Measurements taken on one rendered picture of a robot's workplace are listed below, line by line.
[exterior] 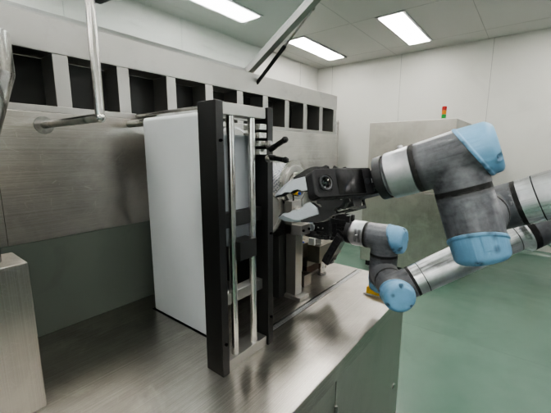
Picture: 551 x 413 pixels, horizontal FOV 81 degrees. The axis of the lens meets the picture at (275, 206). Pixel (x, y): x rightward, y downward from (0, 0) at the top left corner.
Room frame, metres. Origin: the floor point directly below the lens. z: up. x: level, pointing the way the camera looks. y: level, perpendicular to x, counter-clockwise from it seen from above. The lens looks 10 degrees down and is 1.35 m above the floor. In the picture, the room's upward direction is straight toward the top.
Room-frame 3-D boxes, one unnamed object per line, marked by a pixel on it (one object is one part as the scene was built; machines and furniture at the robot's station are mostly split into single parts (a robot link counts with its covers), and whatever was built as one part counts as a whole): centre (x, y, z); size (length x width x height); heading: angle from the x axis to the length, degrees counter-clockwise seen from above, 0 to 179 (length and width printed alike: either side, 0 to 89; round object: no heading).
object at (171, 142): (0.84, 0.27, 1.17); 0.34 x 0.05 x 0.54; 52
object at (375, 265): (0.87, -0.31, 1.01); 0.11 x 0.08 x 0.11; 174
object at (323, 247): (1.25, -0.04, 1.00); 0.40 x 0.16 x 0.06; 52
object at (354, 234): (0.93, -0.25, 1.11); 0.08 x 0.05 x 0.08; 142
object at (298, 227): (0.95, -0.07, 1.05); 0.06 x 0.05 x 0.31; 52
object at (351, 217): (0.98, -0.18, 1.12); 0.12 x 0.08 x 0.09; 52
